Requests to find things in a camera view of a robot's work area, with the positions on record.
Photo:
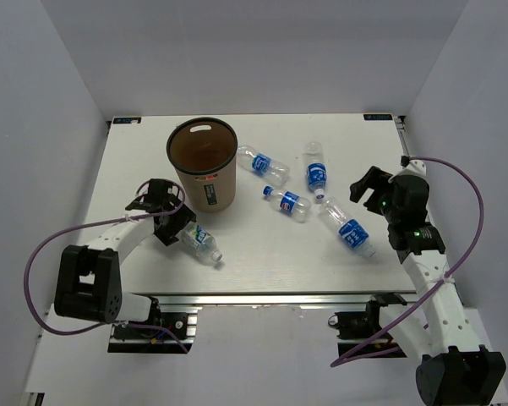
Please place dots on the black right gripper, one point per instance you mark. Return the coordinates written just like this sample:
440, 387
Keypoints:
374, 178

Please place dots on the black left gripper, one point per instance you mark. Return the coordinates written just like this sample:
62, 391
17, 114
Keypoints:
167, 235

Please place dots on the clear bottle green white label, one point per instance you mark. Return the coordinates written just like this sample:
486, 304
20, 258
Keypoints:
201, 244

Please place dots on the clear bottle blue label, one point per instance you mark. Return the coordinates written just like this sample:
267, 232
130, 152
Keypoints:
346, 227
271, 171
315, 170

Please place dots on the blue cap Pepsi bottle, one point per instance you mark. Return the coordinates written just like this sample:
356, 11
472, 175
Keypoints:
288, 203

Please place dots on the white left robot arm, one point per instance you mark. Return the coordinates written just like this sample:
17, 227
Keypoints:
89, 283

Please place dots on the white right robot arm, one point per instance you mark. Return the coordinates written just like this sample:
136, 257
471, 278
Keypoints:
454, 366

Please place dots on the brown bin with black rim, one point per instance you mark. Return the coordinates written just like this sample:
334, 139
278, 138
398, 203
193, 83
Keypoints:
203, 152

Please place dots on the right blue table sticker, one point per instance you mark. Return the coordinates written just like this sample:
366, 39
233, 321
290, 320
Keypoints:
377, 117

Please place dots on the blue table sticker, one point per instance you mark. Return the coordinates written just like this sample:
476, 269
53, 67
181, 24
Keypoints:
377, 117
126, 120

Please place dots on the left blue table sticker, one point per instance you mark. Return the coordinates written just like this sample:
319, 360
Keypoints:
126, 120

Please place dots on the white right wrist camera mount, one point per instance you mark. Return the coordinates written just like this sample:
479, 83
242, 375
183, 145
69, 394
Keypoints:
412, 167

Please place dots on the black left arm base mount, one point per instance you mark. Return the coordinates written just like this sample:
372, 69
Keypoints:
170, 329

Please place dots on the aluminium table frame rail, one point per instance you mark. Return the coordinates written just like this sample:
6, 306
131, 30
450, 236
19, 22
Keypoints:
267, 257

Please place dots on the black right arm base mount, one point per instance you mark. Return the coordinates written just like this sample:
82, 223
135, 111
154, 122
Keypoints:
355, 326

